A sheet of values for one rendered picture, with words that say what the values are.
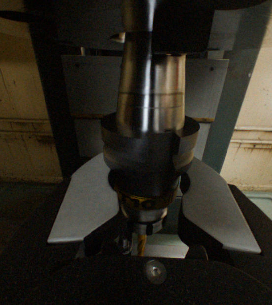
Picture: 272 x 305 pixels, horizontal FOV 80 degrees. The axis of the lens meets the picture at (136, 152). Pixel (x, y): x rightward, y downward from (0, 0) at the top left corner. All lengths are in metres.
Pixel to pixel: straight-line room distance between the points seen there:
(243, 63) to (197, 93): 0.17
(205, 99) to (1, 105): 1.09
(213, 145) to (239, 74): 0.25
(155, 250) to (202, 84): 0.52
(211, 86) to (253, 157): 0.81
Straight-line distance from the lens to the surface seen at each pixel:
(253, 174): 1.38
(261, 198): 1.48
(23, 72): 1.11
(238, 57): 0.64
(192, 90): 0.55
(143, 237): 0.18
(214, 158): 0.72
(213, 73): 0.57
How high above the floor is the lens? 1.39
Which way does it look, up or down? 28 degrees down
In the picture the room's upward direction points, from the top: 2 degrees clockwise
